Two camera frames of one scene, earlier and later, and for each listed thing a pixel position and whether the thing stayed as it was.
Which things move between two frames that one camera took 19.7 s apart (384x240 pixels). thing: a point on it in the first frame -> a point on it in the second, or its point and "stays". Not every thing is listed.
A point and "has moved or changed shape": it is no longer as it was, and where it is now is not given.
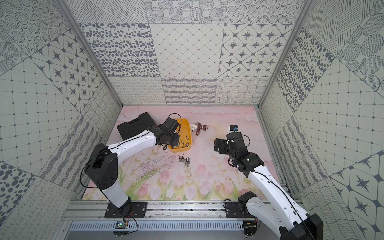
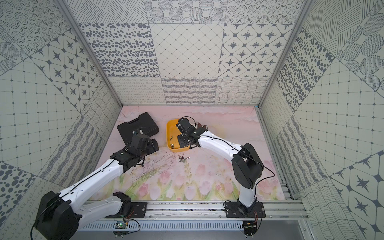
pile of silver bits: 186,160 has moved or changed shape
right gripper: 223,143 -> 182,143
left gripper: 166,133 -> 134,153
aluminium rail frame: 79,210 stays
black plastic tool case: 135,126 stays
